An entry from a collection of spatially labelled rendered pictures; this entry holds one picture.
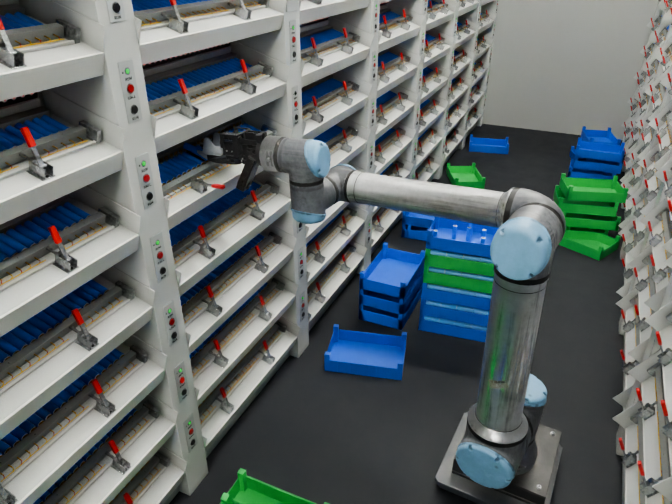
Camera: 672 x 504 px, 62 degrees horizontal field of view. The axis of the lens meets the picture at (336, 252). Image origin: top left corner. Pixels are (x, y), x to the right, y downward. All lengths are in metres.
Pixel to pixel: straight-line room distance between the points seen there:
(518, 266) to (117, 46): 0.91
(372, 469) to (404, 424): 0.22
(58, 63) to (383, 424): 1.48
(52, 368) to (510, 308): 0.96
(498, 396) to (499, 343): 0.15
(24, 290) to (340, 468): 1.13
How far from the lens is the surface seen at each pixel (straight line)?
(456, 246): 2.21
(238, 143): 1.49
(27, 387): 1.27
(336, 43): 2.28
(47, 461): 1.39
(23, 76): 1.10
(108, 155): 1.23
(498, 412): 1.45
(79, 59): 1.17
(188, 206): 1.45
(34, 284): 1.20
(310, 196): 1.43
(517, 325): 1.29
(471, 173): 4.16
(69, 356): 1.32
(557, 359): 2.44
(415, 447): 1.97
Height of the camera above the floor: 1.46
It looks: 29 degrees down
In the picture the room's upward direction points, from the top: straight up
